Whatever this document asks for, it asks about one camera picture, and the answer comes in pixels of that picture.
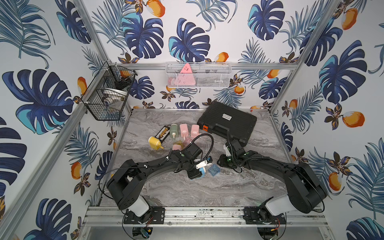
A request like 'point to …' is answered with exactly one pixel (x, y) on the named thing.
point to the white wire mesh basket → (198, 75)
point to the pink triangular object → (185, 77)
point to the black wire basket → (106, 98)
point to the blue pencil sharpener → (201, 169)
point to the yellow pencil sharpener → (155, 143)
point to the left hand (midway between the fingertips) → (198, 168)
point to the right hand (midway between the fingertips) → (219, 162)
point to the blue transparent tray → (214, 169)
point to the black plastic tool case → (241, 126)
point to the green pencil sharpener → (174, 133)
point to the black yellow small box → (163, 133)
